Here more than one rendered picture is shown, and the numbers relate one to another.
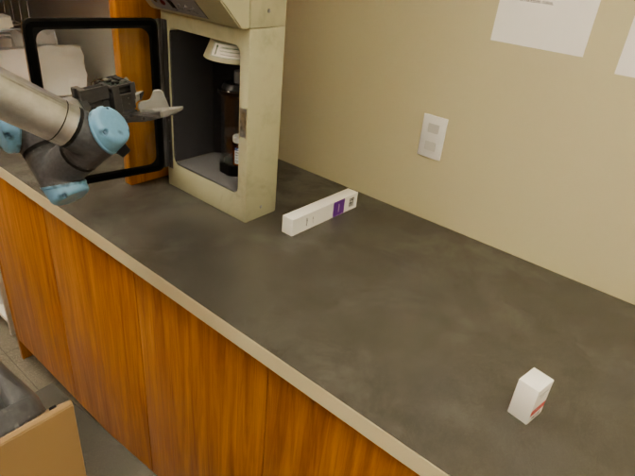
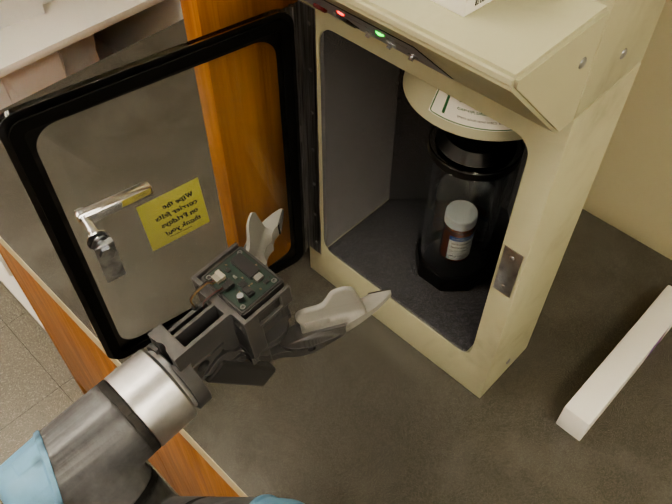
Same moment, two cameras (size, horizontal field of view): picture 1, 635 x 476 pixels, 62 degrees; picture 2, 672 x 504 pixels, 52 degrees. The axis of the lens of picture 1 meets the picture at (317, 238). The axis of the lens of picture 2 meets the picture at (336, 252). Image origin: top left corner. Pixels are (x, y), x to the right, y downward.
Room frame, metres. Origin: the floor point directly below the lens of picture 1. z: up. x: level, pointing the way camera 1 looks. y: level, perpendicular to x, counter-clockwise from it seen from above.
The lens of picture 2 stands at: (0.75, 0.33, 1.76)
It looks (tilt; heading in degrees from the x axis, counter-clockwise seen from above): 50 degrees down; 7
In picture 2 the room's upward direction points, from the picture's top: straight up
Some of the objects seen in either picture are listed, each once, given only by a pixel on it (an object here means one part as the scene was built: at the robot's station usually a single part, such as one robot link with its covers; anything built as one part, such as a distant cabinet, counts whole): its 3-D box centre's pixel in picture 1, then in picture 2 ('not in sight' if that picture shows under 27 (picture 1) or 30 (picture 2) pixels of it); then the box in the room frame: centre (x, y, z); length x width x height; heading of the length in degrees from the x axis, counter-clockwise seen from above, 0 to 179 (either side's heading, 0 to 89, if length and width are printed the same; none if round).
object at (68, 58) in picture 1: (102, 104); (189, 205); (1.27, 0.56, 1.19); 0.30 x 0.01 x 0.40; 132
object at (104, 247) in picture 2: not in sight; (108, 259); (1.19, 0.63, 1.18); 0.02 x 0.02 x 0.06; 42
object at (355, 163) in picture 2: (240, 103); (467, 154); (1.39, 0.24, 1.19); 0.26 x 0.24 x 0.35; 53
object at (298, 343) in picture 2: (139, 114); (297, 329); (1.09, 0.40, 1.23); 0.09 x 0.05 x 0.02; 106
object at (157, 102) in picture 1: (160, 102); (344, 302); (1.11, 0.36, 1.26); 0.09 x 0.03 x 0.06; 106
